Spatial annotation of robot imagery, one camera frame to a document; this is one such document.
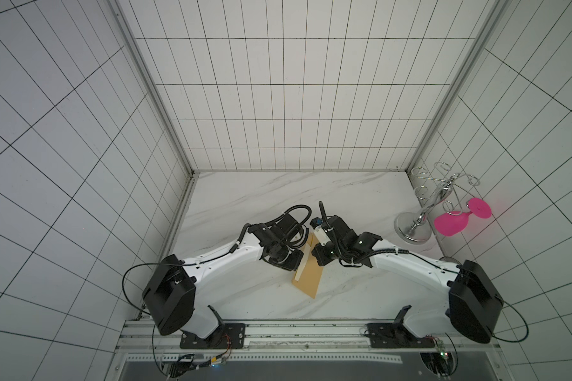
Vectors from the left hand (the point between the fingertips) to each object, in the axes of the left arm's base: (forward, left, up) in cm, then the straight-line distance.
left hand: (291, 270), depth 78 cm
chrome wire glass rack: (+21, -52, -8) cm, 57 cm away
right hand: (+9, -8, -1) cm, 12 cm away
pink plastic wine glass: (+14, -56, +8) cm, 58 cm away
